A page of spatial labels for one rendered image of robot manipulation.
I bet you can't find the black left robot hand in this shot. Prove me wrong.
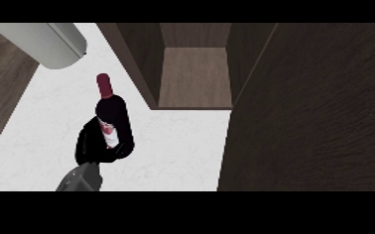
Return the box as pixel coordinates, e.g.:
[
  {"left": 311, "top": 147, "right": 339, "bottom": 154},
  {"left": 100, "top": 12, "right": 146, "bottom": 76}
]
[{"left": 74, "top": 115, "right": 136, "bottom": 166}]

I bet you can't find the dark wine bottle red cap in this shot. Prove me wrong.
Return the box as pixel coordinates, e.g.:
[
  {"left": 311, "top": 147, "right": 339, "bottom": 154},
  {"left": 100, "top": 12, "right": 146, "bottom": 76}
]
[{"left": 93, "top": 72, "right": 134, "bottom": 150}]

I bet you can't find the open brown wooden cabinet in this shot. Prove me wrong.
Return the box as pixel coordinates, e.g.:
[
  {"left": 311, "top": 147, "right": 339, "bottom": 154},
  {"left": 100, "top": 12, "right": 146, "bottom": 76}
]
[{"left": 94, "top": 23, "right": 279, "bottom": 111}]

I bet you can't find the brown wooden panel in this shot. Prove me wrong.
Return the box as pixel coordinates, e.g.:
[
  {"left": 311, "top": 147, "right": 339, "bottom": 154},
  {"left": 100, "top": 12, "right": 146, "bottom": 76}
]
[{"left": 0, "top": 34, "right": 41, "bottom": 135}]

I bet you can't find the pale grey rounded appliance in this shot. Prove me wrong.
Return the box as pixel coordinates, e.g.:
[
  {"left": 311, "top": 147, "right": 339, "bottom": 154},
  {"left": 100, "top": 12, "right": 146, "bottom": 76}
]
[{"left": 0, "top": 23, "right": 90, "bottom": 70}]

